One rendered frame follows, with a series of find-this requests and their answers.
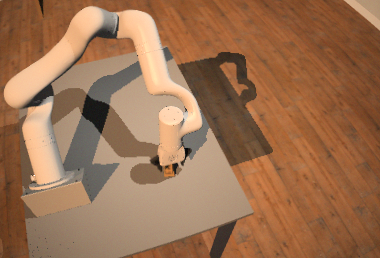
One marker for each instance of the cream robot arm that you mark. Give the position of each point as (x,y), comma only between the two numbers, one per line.
(21,91)

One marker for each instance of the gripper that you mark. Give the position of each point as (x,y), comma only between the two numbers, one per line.
(170,157)

